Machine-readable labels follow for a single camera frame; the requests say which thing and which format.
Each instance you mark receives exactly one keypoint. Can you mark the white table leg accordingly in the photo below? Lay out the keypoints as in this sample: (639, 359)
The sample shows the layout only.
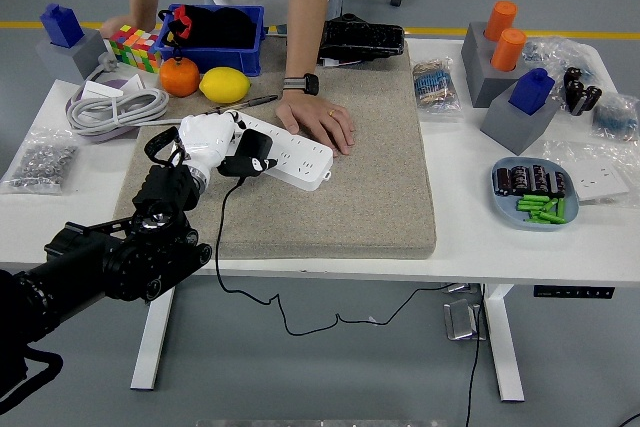
(503, 347)
(150, 347)

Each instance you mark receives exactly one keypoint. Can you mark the green cylinder piece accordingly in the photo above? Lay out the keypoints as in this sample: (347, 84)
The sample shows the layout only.
(530, 205)
(535, 197)
(532, 220)
(561, 208)
(552, 218)
(551, 205)

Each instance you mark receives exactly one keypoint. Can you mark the white power strip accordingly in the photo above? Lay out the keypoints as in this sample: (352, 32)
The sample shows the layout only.
(305, 157)

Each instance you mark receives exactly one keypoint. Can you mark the yellow lemon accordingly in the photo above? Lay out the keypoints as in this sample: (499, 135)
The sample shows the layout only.
(225, 84)

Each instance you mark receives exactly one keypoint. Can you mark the white card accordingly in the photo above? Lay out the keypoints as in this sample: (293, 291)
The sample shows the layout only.
(134, 84)

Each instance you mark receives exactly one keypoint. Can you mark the bag of striped resistors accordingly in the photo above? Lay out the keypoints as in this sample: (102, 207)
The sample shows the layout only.
(435, 87)

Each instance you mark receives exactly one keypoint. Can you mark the orange tangerine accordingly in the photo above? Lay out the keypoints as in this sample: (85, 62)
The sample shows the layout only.
(179, 78)

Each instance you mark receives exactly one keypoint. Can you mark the black cloth pouch red trim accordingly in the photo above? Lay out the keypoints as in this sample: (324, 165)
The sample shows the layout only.
(222, 27)

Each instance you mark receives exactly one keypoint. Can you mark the clear plastic wrapper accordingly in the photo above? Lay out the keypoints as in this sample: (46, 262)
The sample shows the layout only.
(562, 152)

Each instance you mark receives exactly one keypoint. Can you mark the large clear bag blue parts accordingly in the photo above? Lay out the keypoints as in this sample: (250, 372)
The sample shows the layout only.
(557, 54)

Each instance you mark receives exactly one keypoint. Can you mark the blue plastic bin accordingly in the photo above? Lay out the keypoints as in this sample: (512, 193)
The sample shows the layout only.
(227, 58)

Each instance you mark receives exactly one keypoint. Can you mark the black cylindrical capacitor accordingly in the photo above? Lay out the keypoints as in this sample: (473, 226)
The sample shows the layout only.
(502, 182)
(519, 180)
(537, 179)
(555, 184)

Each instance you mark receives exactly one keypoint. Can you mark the grey block with two holes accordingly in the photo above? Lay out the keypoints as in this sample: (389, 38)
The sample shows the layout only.
(479, 72)

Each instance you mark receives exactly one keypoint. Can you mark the dark ballpoint pen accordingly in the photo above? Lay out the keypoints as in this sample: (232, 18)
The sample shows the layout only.
(260, 100)

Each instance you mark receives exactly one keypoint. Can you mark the bag of black capacitors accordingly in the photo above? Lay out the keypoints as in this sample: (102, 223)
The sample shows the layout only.
(581, 92)

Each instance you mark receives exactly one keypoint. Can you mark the grey-brown mat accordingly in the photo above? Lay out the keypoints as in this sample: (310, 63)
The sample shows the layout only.
(350, 197)

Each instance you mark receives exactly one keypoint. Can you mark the white box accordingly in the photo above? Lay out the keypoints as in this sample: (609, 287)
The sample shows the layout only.
(100, 90)

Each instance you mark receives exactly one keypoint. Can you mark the bag of metal nuts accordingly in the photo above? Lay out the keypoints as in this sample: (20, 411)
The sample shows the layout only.
(42, 164)

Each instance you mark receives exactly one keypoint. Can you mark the black keyboard in plastic wrap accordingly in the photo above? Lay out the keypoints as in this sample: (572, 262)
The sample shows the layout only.
(365, 39)

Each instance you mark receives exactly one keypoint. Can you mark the colourful puzzle cube block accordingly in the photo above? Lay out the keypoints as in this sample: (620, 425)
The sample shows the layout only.
(132, 47)

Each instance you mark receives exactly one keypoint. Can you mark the blue-grey plate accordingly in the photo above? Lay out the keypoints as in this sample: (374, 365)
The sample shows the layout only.
(504, 209)

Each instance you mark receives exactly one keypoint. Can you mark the person's left hand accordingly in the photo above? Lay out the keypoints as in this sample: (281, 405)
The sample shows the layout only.
(317, 119)

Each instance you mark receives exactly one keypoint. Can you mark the white wall socket plate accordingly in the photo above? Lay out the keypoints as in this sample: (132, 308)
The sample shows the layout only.
(600, 182)

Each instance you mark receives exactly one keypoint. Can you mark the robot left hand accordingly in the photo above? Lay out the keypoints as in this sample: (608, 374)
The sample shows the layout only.
(207, 139)

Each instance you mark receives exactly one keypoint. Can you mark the person's left forearm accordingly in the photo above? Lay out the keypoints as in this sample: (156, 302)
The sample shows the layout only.
(307, 7)

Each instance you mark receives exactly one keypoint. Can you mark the blue bottle-shaped block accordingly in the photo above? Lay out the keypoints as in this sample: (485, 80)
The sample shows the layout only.
(62, 27)
(531, 93)

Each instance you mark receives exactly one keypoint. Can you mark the person's right hand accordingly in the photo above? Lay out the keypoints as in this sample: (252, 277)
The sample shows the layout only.
(122, 20)

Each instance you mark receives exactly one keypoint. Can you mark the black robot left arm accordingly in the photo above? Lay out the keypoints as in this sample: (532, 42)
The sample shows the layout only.
(100, 262)

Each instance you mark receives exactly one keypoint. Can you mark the orange cylinder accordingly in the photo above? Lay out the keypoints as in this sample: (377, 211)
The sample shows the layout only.
(500, 22)
(508, 51)

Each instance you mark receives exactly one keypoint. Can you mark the black table control panel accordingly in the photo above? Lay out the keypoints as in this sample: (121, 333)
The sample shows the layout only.
(573, 292)

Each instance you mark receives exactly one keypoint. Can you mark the silver metal bracket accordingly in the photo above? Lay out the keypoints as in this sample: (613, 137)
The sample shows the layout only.
(461, 322)

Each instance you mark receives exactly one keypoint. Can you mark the grey block holder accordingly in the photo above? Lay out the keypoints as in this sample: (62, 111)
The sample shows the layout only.
(82, 57)
(512, 129)

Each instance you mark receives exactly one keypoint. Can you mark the black wristwatch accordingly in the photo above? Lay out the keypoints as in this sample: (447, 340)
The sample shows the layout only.
(309, 84)

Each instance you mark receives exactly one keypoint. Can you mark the small bag blue resistors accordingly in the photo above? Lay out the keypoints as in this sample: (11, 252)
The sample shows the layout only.
(615, 119)

